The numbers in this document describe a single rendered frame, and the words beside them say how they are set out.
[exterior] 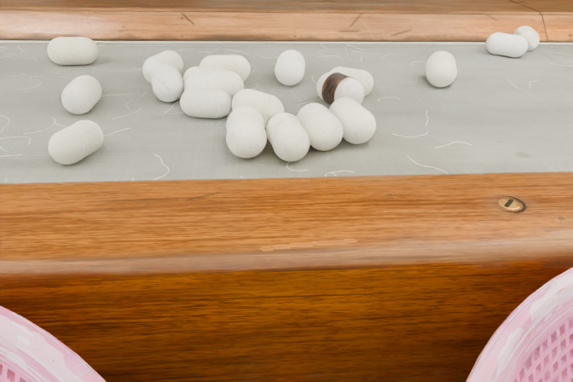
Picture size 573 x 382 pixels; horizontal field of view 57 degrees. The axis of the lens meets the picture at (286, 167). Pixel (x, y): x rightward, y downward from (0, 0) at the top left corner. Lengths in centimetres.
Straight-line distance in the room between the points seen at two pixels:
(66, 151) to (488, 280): 19
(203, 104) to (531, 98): 23
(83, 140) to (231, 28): 26
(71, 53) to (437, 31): 33
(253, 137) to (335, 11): 29
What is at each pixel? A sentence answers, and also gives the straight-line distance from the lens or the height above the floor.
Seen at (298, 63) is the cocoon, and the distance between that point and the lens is 37.
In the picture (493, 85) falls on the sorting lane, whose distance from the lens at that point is 43.
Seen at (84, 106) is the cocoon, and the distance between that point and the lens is 34.
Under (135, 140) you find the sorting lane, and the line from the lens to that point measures 30.
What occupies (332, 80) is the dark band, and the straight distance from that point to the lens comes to 34.
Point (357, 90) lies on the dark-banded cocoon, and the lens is 33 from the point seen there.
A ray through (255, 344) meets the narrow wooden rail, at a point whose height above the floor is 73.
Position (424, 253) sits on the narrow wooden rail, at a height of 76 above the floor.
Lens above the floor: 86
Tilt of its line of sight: 28 degrees down
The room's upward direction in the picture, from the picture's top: 2 degrees clockwise
